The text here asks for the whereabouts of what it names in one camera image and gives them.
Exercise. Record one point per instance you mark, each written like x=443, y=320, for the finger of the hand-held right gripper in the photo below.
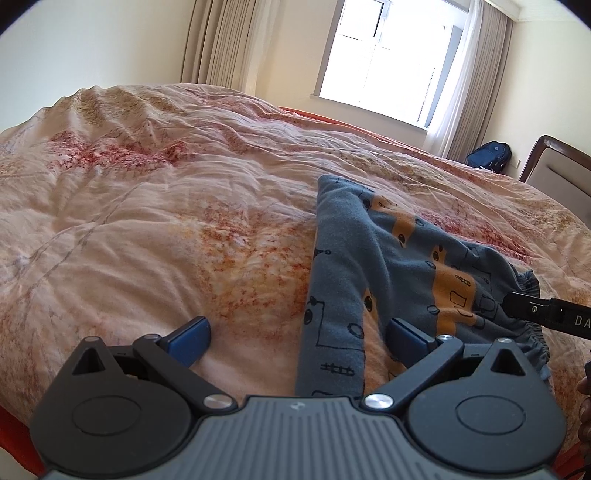
x=526, y=307

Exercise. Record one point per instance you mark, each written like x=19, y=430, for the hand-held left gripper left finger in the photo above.
x=189, y=339

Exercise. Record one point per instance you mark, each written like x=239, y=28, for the blue printed pants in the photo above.
x=341, y=258

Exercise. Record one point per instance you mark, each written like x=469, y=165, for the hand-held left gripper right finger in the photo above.
x=408, y=341

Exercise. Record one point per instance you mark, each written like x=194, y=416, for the person's right hand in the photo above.
x=585, y=429

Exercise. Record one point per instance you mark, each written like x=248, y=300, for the beige curtain with white sheer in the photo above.
x=475, y=83

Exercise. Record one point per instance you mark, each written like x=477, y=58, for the blue backpack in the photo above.
x=489, y=157

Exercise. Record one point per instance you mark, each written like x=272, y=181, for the brown padded headboard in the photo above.
x=558, y=170

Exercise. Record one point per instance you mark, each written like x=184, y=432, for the pink floral blanket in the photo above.
x=161, y=221

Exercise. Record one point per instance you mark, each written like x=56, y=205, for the white framed window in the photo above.
x=392, y=60

